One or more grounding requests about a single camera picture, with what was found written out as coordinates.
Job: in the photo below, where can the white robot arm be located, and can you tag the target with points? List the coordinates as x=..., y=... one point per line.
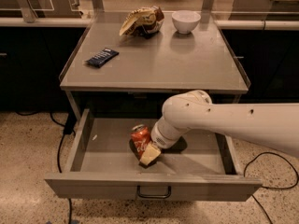
x=272, y=125

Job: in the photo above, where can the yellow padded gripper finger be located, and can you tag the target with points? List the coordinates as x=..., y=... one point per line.
x=151, y=153

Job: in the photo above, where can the black power adapter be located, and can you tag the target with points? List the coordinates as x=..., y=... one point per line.
x=70, y=123

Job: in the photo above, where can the brown chip bag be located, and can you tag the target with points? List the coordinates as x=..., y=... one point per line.
x=143, y=21

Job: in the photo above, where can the red coke can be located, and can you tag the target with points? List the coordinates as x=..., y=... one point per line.
x=140, y=136

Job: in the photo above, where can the dark blue snack bar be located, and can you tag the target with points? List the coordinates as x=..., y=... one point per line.
x=102, y=57

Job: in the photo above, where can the white bowl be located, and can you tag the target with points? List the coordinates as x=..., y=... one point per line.
x=185, y=21

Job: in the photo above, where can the black drawer handle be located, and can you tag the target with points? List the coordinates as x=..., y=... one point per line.
x=163, y=196

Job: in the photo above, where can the open grey top drawer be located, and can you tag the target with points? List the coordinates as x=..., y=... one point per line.
x=102, y=164

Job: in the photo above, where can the grey metal cabinet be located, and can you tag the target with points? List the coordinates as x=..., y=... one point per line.
x=167, y=62

